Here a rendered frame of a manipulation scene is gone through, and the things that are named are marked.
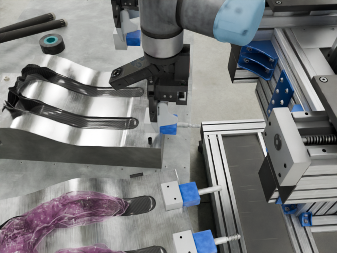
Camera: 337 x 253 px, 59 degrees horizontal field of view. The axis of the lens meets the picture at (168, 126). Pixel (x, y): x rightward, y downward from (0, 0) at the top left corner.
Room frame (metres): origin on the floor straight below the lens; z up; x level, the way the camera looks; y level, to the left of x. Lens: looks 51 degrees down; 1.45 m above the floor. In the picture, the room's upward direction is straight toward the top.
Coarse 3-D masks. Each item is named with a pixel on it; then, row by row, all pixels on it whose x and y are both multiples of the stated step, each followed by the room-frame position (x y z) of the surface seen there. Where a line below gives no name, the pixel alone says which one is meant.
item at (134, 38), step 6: (114, 30) 0.75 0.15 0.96; (138, 30) 0.77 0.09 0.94; (114, 36) 0.73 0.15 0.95; (126, 36) 0.74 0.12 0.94; (132, 36) 0.74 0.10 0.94; (138, 36) 0.74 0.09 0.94; (114, 42) 0.73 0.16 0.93; (120, 42) 0.73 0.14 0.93; (126, 42) 0.73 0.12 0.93; (132, 42) 0.73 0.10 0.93; (138, 42) 0.73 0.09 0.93; (120, 48) 0.73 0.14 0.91; (126, 48) 0.73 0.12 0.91
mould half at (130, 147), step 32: (64, 64) 0.64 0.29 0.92; (0, 96) 0.58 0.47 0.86; (32, 96) 0.51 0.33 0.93; (64, 96) 0.53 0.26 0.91; (0, 128) 0.41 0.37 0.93; (32, 128) 0.42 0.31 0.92; (64, 128) 0.44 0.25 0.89; (32, 160) 0.41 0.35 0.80; (64, 160) 0.40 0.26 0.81; (96, 160) 0.40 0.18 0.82; (128, 160) 0.39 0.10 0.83; (160, 160) 0.39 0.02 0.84
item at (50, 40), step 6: (48, 36) 0.90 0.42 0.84; (54, 36) 0.90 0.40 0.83; (60, 36) 0.90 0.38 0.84; (42, 42) 0.87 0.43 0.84; (48, 42) 0.89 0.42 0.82; (54, 42) 0.87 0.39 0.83; (60, 42) 0.87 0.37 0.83; (42, 48) 0.85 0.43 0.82; (48, 48) 0.84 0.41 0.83; (54, 48) 0.85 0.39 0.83; (60, 48) 0.86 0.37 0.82; (48, 54) 0.84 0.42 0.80; (54, 54) 0.84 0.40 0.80
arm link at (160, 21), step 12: (144, 0) 0.43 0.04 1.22; (156, 0) 0.42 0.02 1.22; (168, 0) 0.41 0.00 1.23; (144, 12) 0.43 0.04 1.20; (156, 12) 0.42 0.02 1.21; (168, 12) 0.40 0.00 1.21; (144, 24) 0.43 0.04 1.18; (156, 24) 0.42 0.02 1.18; (168, 24) 0.42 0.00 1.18; (156, 36) 0.42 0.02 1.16; (168, 36) 0.42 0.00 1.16
